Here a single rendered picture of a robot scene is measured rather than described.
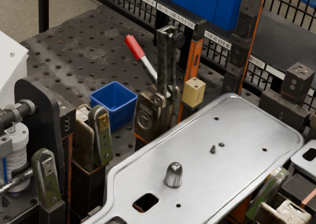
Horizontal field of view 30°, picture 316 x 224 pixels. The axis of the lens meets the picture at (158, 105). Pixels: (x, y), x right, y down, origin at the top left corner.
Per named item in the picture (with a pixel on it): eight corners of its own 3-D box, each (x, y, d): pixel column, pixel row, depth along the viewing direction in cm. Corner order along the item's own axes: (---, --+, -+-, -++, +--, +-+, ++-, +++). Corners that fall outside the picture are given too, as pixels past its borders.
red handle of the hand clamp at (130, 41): (164, 100, 122) (122, 37, 123) (159, 104, 124) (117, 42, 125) (177, 92, 125) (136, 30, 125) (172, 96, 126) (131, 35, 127)
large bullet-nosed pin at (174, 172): (172, 196, 113) (177, 172, 109) (160, 186, 115) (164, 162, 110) (183, 187, 115) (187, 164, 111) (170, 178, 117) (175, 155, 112)
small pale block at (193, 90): (174, 203, 149) (196, 90, 126) (164, 195, 151) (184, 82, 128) (183, 196, 152) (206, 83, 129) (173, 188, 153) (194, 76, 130)
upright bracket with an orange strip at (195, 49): (169, 188, 153) (199, 24, 121) (165, 186, 154) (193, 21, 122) (176, 183, 155) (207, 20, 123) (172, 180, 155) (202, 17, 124)
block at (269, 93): (273, 205, 153) (304, 117, 134) (236, 179, 158) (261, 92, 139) (279, 199, 155) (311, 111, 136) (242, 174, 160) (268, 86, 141)
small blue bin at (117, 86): (110, 136, 166) (112, 112, 160) (86, 118, 170) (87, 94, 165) (137, 120, 172) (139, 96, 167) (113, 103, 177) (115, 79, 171)
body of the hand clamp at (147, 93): (143, 216, 145) (159, 107, 123) (123, 200, 148) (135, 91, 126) (159, 204, 149) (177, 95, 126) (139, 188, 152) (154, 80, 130)
